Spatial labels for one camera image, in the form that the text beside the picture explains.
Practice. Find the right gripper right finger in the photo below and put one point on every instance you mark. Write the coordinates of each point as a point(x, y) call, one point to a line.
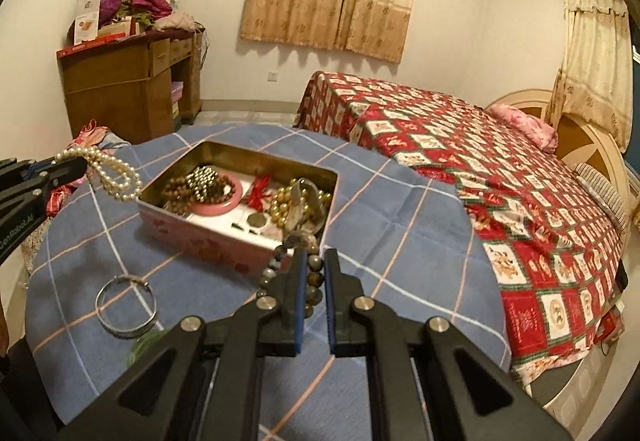
point(426, 380)

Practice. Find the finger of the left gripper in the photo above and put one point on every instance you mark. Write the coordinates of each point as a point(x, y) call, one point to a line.
point(24, 206)
point(14, 171)

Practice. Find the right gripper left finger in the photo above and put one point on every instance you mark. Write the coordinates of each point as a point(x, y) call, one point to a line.
point(203, 380)

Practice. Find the green jade bangle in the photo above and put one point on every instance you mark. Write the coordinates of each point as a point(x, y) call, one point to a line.
point(142, 345)

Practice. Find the silver metal bangle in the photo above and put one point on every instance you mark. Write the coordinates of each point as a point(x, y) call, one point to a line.
point(126, 307)

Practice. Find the pink jade bangle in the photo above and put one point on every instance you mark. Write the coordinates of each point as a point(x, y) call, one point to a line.
point(214, 194)

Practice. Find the red string tassel charm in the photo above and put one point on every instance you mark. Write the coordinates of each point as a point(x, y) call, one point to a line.
point(257, 193)

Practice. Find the flat red box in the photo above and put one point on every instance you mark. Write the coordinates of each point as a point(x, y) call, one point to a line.
point(87, 45)

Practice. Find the brown wooden desk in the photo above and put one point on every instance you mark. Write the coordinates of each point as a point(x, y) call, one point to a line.
point(140, 87)

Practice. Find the white product box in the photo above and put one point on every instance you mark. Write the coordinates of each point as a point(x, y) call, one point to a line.
point(86, 24)

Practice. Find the printed paper in tin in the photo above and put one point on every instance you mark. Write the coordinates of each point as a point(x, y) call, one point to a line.
point(242, 222)

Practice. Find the pink metal tin box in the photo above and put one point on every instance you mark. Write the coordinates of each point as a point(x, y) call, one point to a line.
point(165, 203)

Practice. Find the purple cloth bundle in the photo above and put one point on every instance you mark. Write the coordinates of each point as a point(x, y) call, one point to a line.
point(108, 9)

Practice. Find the red patterned bedspread bed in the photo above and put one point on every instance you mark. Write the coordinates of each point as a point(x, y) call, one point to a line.
point(554, 251)

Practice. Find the magenta cloth bundle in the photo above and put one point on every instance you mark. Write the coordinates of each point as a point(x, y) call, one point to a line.
point(156, 9)

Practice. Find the pink folded cloth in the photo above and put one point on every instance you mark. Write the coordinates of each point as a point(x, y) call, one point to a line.
point(176, 21)

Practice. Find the striped grey pillow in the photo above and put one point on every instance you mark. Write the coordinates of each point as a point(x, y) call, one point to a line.
point(604, 193)

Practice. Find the pink floral pillow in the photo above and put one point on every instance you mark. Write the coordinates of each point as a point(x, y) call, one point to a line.
point(536, 130)

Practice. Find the cream wooden headboard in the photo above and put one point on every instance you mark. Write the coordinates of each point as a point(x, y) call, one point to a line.
point(579, 140)

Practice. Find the beige curtain right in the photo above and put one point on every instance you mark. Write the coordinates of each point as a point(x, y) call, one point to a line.
point(594, 81)

